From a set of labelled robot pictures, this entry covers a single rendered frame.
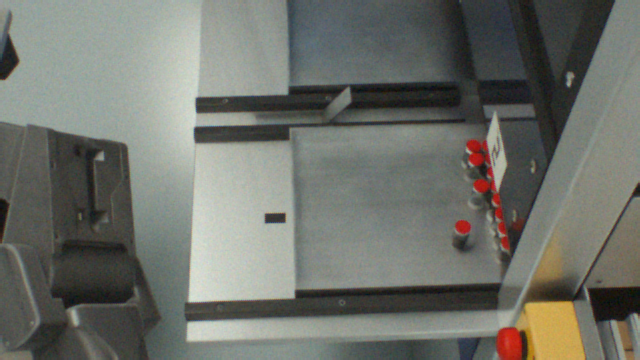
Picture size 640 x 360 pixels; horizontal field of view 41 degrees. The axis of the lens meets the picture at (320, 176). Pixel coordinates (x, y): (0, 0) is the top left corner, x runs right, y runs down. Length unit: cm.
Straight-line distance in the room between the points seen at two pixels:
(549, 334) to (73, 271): 55
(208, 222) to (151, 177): 115
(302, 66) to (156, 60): 128
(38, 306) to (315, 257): 63
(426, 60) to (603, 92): 65
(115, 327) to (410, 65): 87
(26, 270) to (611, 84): 47
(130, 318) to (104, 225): 7
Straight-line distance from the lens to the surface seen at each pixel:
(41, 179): 60
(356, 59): 136
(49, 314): 57
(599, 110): 76
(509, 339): 97
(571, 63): 84
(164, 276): 216
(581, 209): 87
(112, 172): 63
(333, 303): 110
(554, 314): 98
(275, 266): 114
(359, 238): 116
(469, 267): 116
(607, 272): 100
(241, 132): 125
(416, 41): 140
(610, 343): 110
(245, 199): 120
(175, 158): 236
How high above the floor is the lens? 188
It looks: 55 degrees down
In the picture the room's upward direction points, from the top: 1 degrees clockwise
